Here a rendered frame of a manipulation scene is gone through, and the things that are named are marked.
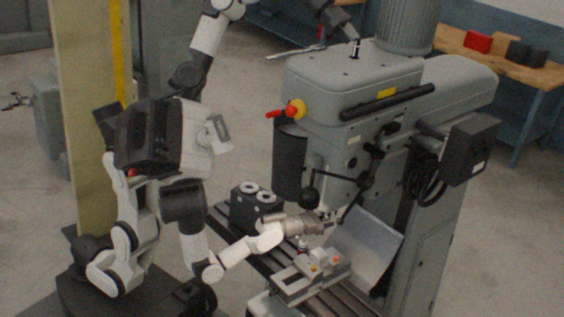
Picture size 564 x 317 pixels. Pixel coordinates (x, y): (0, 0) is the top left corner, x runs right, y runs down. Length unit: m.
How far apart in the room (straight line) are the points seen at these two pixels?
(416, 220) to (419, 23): 0.87
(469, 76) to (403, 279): 0.94
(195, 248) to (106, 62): 1.68
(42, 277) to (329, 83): 2.56
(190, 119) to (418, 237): 1.13
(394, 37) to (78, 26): 1.84
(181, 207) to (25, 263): 2.17
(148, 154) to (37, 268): 2.18
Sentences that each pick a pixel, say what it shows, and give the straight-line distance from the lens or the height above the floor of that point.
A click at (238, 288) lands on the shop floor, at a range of 3.44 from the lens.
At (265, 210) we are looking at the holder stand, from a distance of 2.25.
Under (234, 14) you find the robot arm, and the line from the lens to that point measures 1.84.
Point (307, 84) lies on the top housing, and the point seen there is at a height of 1.85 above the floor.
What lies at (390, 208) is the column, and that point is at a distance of 2.30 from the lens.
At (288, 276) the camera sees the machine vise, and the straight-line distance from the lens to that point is 2.12.
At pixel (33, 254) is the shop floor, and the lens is 3.81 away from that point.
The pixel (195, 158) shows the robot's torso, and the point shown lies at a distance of 1.73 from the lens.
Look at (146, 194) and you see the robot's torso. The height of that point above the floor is 1.19.
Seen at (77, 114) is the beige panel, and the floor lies 0.98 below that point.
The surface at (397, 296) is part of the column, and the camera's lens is 2.54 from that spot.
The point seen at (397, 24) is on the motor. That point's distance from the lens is 1.80.
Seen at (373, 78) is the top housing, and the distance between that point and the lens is 1.62.
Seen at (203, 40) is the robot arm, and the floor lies 1.86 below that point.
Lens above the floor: 2.45
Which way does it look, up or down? 31 degrees down
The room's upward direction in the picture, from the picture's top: 7 degrees clockwise
